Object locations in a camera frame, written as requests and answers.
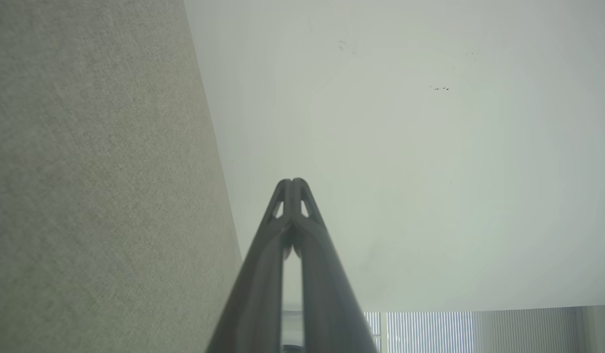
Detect white vertical window blinds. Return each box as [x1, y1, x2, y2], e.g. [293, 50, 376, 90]
[364, 306, 583, 353]

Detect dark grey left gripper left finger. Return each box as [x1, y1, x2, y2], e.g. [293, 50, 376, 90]
[207, 178, 294, 353]

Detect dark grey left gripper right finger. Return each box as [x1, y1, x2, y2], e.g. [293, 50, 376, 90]
[293, 177, 379, 353]

